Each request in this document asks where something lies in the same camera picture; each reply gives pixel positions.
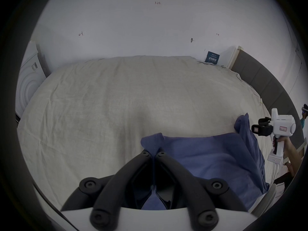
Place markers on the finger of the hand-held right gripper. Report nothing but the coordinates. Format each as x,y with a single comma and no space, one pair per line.
264,120

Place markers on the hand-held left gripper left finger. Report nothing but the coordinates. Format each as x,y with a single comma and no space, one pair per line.
115,189

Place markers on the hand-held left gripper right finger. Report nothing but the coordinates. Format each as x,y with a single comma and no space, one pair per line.
190,189

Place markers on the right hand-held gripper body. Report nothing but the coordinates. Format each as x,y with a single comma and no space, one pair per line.
284,126

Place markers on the dark blue shirt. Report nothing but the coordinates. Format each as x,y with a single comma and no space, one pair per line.
211,155

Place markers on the person's right forearm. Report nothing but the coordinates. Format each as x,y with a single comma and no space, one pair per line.
295,157

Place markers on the person's right hand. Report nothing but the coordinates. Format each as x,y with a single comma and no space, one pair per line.
287,147

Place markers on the person's body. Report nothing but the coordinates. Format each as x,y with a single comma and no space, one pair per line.
304,115

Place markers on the grey padded headboard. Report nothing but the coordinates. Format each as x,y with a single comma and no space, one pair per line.
267,85

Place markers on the blue printed card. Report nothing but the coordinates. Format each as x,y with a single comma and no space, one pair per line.
212,57

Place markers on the bed with beige sheet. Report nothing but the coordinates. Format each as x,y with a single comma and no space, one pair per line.
108,100

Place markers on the white washing machine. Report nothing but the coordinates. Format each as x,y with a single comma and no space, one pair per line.
27,88

